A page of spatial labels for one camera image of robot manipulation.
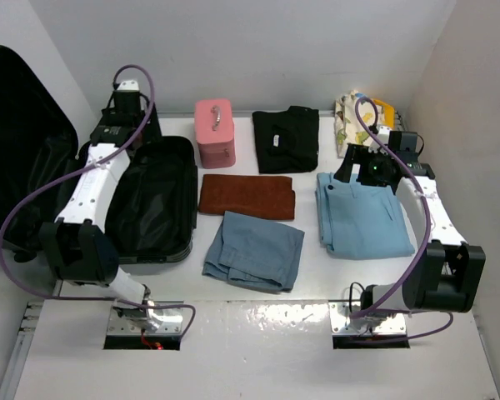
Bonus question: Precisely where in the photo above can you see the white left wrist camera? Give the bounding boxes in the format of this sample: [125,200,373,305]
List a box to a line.
[113,79,140,93]

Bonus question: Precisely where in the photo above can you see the yellow plastic tray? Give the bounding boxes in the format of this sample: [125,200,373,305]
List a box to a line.
[372,97,395,129]

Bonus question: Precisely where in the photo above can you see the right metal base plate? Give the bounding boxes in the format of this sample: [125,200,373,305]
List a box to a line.
[328,300,407,338]

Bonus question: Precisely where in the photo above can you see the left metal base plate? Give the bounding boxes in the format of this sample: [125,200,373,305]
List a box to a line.
[106,301,183,337]

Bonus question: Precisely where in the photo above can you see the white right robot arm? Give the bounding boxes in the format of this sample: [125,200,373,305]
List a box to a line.
[334,144,486,319]

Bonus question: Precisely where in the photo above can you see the light blue trousers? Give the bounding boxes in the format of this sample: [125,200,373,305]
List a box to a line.
[316,172,415,260]

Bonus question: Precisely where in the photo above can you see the metal base plate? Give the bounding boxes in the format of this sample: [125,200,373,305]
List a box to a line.
[328,300,407,338]
[106,301,183,337]

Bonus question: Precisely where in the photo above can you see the black t-shirt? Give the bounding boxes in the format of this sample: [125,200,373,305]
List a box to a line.
[252,106,319,174]

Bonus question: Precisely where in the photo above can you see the pink vanity case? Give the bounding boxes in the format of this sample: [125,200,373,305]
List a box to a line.
[194,98,236,169]

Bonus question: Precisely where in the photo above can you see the rust brown towel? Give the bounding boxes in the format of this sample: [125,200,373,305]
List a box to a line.
[198,174,296,221]

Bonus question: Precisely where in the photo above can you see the black open suitcase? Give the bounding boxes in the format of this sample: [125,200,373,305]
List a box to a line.
[0,45,198,263]

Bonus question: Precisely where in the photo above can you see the dinosaur print cream cloth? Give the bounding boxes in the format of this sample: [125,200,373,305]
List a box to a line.
[334,90,378,158]

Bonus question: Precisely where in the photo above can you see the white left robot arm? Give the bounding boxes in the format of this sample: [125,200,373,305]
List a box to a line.
[39,81,197,333]

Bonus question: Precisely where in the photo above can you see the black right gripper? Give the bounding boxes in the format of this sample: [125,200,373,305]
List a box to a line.
[335,144,393,188]

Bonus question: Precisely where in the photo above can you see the grey-blue shorts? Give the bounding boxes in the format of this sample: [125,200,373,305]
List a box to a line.
[202,212,305,293]

